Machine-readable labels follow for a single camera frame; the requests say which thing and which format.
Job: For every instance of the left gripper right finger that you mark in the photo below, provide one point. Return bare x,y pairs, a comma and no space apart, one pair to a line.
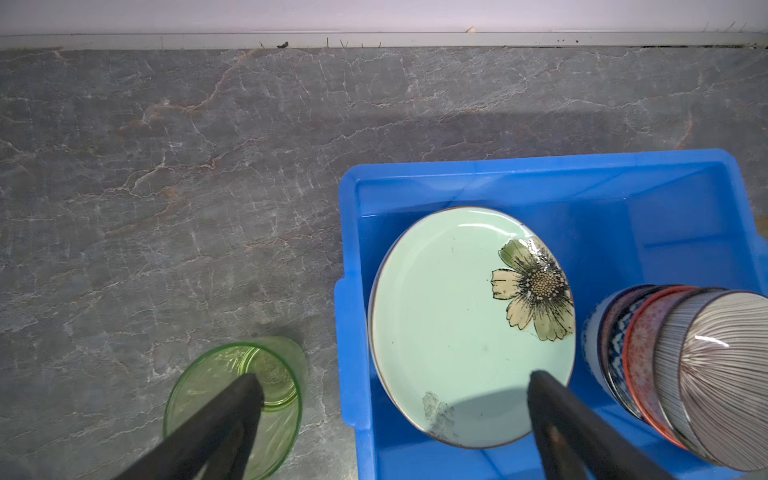
575,443

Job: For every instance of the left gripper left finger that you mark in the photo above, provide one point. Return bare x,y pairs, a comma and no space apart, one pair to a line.
215,442

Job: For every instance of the green glass cup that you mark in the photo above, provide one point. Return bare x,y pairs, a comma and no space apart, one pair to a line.
281,367

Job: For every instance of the red rimmed bowl underneath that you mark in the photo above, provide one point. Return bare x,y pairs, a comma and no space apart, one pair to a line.
638,354

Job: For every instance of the pink striped ribbed bowl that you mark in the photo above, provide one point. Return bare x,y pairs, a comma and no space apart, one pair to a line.
723,375

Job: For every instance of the mint green plate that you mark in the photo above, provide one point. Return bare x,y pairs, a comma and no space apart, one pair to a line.
467,304

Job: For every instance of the blue floral ceramic bowl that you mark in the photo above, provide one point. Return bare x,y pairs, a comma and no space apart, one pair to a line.
590,337

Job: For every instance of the blue plastic bin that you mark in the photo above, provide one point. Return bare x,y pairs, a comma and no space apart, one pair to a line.
613,221

